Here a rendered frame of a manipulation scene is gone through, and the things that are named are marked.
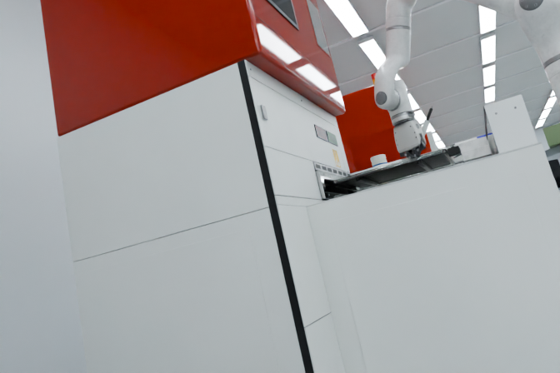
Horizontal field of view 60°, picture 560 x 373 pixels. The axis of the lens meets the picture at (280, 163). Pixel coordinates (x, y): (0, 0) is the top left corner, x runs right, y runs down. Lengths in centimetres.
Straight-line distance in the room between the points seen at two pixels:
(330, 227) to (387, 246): 17
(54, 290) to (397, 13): 197
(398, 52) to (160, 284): 114
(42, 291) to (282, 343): 155
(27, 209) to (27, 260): 24
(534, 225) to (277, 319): 66
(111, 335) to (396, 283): 81
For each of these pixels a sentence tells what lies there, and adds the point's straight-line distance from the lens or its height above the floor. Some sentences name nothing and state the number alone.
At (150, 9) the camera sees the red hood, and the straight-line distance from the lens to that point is 156.
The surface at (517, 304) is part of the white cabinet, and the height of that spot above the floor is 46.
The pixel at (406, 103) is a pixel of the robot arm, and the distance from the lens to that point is 182.
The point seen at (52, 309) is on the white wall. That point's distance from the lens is 259.
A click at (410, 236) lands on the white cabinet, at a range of 132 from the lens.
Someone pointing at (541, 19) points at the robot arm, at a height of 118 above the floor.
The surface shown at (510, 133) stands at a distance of 138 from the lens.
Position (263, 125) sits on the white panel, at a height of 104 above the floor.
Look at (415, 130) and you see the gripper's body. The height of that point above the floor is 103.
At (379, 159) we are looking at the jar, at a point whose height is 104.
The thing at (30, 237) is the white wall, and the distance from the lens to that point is 257.
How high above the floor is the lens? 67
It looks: 12 degrees up
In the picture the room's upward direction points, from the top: 13 degrees counter-clockwise
